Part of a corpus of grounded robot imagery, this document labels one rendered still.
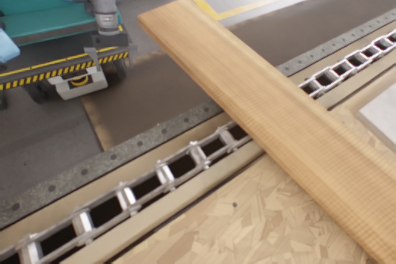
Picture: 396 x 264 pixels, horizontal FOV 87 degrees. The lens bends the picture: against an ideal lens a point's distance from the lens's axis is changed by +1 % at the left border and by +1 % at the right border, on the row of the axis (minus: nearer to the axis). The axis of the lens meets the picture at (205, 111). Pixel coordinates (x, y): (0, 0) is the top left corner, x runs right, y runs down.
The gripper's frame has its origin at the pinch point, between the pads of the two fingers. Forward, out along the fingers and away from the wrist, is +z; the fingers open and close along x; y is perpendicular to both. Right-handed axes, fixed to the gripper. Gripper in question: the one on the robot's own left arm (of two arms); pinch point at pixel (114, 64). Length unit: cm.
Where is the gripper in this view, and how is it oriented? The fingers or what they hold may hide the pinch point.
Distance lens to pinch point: 100.0
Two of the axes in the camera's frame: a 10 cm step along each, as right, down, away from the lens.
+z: -0.8, 8.2, 5.7
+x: 9.1, -1.8, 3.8
